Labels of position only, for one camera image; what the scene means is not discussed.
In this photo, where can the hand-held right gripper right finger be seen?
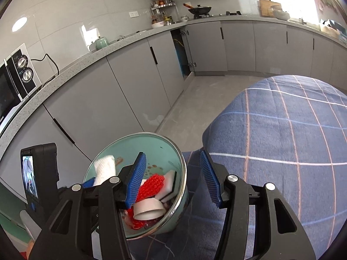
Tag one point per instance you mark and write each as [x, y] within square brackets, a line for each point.
[210, 178]

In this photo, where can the red plastic bag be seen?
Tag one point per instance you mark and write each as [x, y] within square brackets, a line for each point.
[135, 222]

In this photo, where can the small metal container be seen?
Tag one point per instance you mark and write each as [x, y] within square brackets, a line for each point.
[120, 38]

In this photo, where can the white box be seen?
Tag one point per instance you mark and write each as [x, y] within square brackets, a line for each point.
[328, 31]

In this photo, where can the hanging wall decoration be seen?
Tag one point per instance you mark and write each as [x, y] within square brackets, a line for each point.
[326, 4]

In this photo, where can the silver black microwave oven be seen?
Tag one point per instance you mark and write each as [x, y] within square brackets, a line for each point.
[8, 94]

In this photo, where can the grey speckled kitchen countertop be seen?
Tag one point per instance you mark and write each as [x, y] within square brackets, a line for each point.
[81, 62]

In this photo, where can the teal plastic container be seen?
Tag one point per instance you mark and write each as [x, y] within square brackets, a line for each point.
[343, 38]

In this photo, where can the white sponge black edge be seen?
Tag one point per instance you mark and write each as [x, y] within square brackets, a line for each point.
[169, 182]

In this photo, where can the teal plastic trash bin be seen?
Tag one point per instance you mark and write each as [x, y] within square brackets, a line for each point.
[162, 151]

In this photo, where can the white ceramic bowl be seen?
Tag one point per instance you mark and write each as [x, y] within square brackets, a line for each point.
[157, 25]

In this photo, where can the white paper cup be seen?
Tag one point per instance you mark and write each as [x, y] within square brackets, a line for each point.
[149, 208]

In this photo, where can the green ceramic teapot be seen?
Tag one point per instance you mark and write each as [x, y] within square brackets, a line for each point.
[101, 43]

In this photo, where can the built-in gas stove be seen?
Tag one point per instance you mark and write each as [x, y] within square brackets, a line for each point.
[233, 13]

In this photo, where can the metal corner spice rack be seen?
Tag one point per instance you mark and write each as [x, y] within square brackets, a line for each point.
[162, 9]

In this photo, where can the black wok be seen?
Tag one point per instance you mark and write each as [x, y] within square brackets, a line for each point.
[199, 10]

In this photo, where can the white cloth wad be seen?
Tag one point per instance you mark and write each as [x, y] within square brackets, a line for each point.
[104, 169]

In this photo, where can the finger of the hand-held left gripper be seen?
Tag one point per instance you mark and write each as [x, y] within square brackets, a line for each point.
[88, 183]

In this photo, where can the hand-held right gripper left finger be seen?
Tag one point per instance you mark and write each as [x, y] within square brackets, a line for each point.
[137, 181]

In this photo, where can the white wall socket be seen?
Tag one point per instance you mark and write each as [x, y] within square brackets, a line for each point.
[133, 14]

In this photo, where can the wooden cutting board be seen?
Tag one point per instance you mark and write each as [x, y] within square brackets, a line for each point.
[264, 6]

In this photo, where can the metal sink faucet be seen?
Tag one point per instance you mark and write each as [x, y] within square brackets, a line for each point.
[302, 21]

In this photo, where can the blue plaid tablecloth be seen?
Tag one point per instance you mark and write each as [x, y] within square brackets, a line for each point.
[271, 127]

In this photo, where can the grey base cabinets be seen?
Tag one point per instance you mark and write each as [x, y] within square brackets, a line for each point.
[95, 100]

